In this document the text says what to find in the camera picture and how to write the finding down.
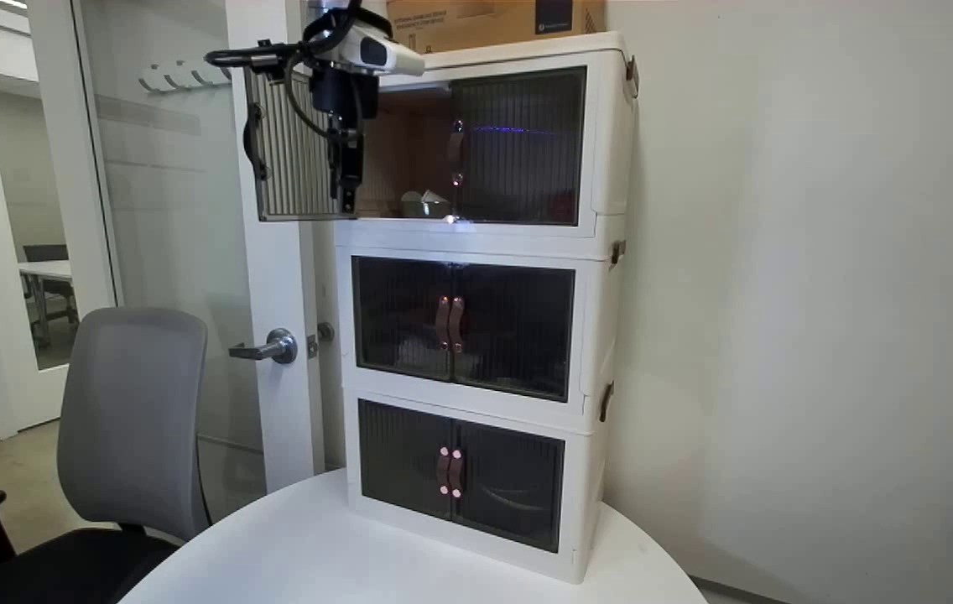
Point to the background office desk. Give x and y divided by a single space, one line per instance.
45 287

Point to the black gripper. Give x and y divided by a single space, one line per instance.
343 105

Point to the grey-backed black office chair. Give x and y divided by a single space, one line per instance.
130 416

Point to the white three-tier cabinet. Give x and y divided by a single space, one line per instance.
597 336

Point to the white coat hook rack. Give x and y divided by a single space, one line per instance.
187 80

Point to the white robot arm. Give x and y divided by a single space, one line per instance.
377 53

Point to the white room door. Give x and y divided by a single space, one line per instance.
277 279

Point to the brown cabinet side latch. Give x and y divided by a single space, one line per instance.
633 77
615 253
604 403

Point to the large brown cardboard box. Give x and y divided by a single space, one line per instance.
476 24

